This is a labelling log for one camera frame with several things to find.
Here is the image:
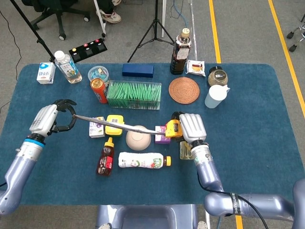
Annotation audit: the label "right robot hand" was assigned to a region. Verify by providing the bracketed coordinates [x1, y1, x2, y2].
[170, 111, 207, 144]

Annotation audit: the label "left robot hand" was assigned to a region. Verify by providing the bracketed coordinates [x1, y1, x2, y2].
[29, 99, 77, 137]

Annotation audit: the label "yellow tape measure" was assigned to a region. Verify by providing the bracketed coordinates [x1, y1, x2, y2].
[72, 114, 184, 139]

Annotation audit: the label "clear green-capped tea bottle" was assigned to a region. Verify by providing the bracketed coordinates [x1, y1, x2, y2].
[179, 140, 193, 160]

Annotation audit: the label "purple tissue pack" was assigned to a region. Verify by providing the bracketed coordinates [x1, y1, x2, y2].
[154, 125, 171, 145]

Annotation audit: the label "light blue plastic cup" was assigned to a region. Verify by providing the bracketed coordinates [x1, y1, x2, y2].
[204, 84, 231, 109]

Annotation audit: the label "round woven coaster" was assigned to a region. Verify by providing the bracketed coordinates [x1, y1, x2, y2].
[168, 76, 201, 105]

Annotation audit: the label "blue table cloth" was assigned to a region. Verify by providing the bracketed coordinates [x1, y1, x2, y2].
[0, 63, 303, 206]

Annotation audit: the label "white blue milk carton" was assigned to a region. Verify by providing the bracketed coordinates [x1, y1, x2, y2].
[36, 62, 56, 85]

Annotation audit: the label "small white purple carton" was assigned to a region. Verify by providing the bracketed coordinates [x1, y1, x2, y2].
[89, 116, 106, 138]

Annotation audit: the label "glass jar black lid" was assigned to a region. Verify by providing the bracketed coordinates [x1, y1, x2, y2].
[207, 66, 228, 86]

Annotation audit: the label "clear blue-labelled water bottle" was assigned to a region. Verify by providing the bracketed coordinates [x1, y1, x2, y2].
[54, 50, 83, 84]

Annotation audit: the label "beige upturned bowl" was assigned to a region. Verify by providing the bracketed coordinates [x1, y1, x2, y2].
[125, 125, 152, 151]

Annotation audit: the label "white red snack packet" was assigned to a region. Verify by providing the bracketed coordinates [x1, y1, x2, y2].
[185, 60, 206, 77]

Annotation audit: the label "white-labelled yellow-capped tea bottle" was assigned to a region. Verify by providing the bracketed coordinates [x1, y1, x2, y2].
[118, 152, 172, 169]

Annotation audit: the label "orange Arctic Ocean can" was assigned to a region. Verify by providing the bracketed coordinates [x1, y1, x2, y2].
[90, 78, 109, 104]

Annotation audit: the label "clear box of green sachets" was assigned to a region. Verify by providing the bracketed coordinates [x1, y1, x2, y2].
[106, 80, 163, 111]

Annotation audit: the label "green box yellow lid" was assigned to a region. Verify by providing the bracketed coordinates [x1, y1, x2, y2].
[105, 114, 125, 137]

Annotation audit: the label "clear plastic cup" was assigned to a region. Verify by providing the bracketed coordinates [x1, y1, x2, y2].
[87, 66, 110, 86]

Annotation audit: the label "dark tea bottle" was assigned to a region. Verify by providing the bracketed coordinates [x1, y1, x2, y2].
[170, 28, 192, 75]

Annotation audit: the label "bear-shaped honey bottle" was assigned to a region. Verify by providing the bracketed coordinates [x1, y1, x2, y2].
[95, 137, 115, 177]

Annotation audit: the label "dark blue rectangular box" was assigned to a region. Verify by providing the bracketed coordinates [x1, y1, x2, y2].
[122, 63, 154, 78]

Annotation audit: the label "black foot pedal board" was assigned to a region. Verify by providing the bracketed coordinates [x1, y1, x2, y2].
[68, 38, 108, 64]

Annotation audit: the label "black slanted light stand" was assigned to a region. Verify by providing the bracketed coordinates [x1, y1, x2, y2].
[9, 0, 57, 63]

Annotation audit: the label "grey blue robot torso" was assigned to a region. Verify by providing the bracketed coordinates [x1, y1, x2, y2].
[95, 204, 198, 229]

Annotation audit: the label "black office chair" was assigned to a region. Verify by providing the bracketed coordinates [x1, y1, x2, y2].
[21, 0, 91, 41]

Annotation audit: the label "black tripod stand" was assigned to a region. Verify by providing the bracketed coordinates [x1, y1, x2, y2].
[127, 0, 176, 63]

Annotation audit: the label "seated person dark trousers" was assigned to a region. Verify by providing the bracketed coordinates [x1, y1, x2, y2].
[96, 0, 122, 24]

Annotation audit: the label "chrome stool base casters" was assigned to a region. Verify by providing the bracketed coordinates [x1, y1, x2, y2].
[286, 14, 305, 52]

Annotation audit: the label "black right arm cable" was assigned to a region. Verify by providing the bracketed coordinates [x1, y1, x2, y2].
[197, 174, 270, 229]

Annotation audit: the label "white frame pole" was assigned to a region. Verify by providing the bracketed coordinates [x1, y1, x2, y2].
[161, 0, 167, 38]
[93, 0, 107, 38]

